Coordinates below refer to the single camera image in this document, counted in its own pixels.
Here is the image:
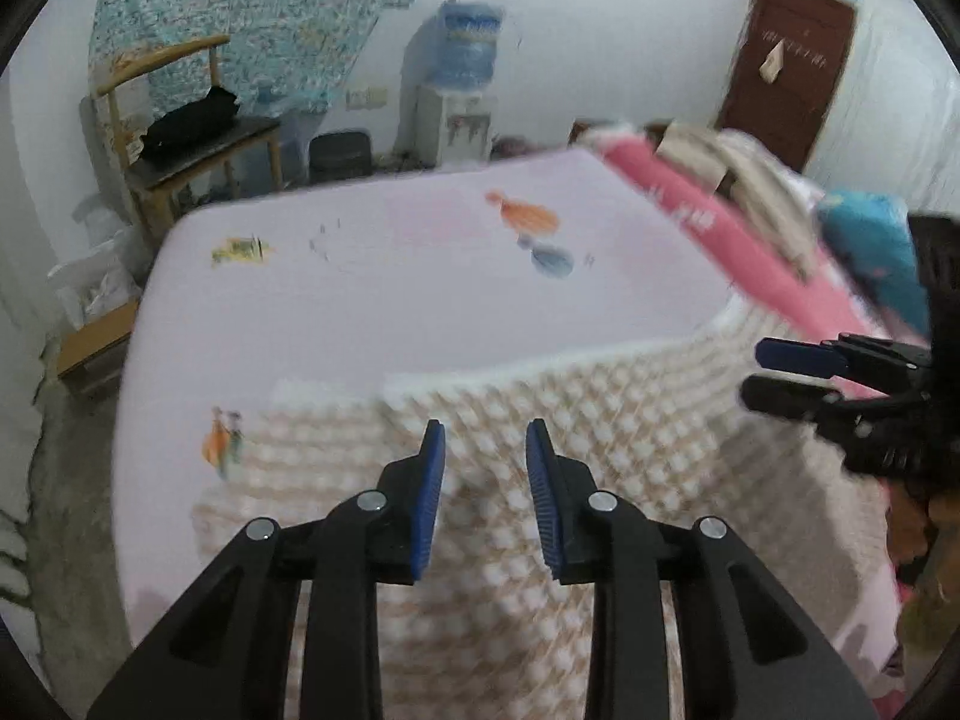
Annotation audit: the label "small wooden stool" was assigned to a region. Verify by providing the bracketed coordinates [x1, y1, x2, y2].
[56, 300, 140, 398]

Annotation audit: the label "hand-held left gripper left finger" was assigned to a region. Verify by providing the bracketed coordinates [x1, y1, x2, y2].
[86, 420, 447, 720]

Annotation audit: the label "pink floral blanket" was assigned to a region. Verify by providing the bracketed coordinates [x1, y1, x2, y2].
[600, 135, 908, 720]

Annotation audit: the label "brown wooden door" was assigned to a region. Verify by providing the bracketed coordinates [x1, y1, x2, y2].
[716, 0, 857, 173]

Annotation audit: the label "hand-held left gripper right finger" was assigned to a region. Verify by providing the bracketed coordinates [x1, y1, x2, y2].
[525, 418, 880, 720]

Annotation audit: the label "white plastic bags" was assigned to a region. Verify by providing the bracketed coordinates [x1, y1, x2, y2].
[49, 195, 143, 331]

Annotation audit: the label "beige white checked knit sweater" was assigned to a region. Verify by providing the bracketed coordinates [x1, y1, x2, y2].
[191, 307, 901, 720]

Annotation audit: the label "beige garment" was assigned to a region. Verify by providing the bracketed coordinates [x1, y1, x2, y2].
[656, 124, 826, 282]

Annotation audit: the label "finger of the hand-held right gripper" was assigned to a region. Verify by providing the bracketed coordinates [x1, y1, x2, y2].
[740, 373, 938, 475]
[755, 334, 935, 395]

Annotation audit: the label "black bin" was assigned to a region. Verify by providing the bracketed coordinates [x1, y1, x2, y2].
[309, 131, 372, 185]

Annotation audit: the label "person's right hand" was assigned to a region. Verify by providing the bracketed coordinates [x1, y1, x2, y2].
[886, 480, 952, 587]

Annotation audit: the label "black bag on chair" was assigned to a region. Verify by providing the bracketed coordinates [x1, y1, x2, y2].
[139, 86, 242, 166]

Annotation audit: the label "teal patterned hanging cloth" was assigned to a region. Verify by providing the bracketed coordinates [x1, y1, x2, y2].
[88, 0, 425, 117]

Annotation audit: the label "teal blue garment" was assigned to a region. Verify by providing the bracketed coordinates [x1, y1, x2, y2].
[817, 191, 931, 338]

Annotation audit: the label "white water dispenser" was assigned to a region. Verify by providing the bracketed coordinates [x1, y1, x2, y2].
[415, 82, 494, 166]

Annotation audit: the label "bed with lilac sheet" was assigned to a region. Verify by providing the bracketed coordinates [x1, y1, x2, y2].
[112, 146, 751, 650]

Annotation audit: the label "wooden chair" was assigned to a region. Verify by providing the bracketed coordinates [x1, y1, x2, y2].
[90, 34, 286, 241]

